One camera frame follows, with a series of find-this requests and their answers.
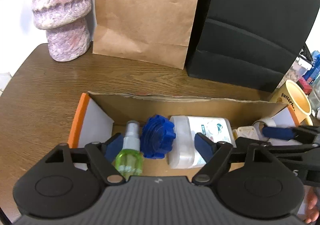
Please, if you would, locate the red flat box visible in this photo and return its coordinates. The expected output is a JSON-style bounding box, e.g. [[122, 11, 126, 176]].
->
[[297, 78, 312, 94]]

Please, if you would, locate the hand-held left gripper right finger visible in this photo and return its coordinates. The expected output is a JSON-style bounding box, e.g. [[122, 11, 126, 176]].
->
[[191, 132, 273, 187]]

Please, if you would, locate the red cardboard box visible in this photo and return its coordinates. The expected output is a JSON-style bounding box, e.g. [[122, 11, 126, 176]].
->
[[67, 91, 300, 178]]

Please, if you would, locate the black paper bag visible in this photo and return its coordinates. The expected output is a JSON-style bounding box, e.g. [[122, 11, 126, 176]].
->
[[185, 0, 320, 93]]

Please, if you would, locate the green spray bottle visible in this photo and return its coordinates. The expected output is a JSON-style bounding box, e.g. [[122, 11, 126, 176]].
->
[[114, 121, 144, 182]]

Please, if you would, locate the blue ridged lid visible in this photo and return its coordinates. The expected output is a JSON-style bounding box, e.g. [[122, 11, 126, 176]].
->
[[140, 114, 177, 159]]

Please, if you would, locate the cream square box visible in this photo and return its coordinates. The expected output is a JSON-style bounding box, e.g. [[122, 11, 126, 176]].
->
[[232, 126, 260, 141]]

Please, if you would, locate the yellow mug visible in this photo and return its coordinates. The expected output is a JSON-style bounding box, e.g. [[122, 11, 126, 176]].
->
[[269, 79, 313, 126]]

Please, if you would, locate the white tape roll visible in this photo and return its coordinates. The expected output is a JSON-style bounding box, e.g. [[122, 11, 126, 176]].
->
[[252, 118, 277, 138]]

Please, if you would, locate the clear container black clip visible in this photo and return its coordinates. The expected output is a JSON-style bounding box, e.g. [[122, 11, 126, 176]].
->
[[282, 48, 313, 84]]

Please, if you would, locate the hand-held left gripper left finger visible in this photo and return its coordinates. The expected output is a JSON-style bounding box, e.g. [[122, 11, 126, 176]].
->
[[44, 133, 126, 187]]

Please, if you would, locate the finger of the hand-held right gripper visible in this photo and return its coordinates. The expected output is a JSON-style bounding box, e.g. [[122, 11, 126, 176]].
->
[[235, 136, 320, 159], [262, 125, 320, 144]]

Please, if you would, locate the person's right hand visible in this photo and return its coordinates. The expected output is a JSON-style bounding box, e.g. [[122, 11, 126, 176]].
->
[[304, 186, 320, 224]]

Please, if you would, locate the clear plastic container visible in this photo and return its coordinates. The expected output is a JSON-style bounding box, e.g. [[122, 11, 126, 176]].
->
[[167, 115, 237, 169]]

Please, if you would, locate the pink textured vase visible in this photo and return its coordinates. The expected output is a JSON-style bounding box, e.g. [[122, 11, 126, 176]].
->
[[28, 0, 92, 62]]

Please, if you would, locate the blue drink can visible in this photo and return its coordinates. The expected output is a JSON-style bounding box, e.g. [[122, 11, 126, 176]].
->
[[306, 52, 320, 84]]

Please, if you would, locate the glass cup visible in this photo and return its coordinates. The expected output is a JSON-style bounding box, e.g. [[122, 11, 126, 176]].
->
[[309, 85, 320, 118]]

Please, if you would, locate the brown paper bag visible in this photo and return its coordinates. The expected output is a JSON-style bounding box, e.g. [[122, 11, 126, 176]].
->
[[92, 0, 204, 69]]

